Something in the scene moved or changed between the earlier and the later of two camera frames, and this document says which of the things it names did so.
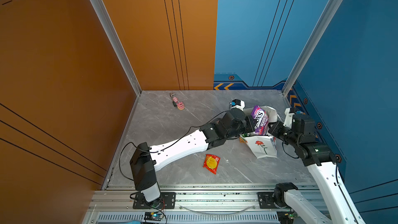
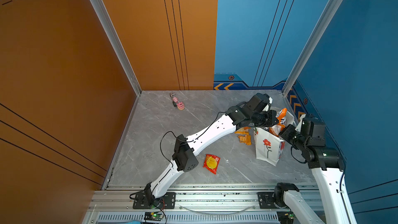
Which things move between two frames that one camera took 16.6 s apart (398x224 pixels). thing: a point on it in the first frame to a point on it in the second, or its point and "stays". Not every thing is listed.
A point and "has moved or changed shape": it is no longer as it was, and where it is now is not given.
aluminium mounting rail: (195, 204) stays
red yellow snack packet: (211, 163) stays
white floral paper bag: (262, 146) has moved or changed shape
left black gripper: (249, 127) to (270, 114)
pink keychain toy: (179, 105) stays
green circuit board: (155, 216) stays
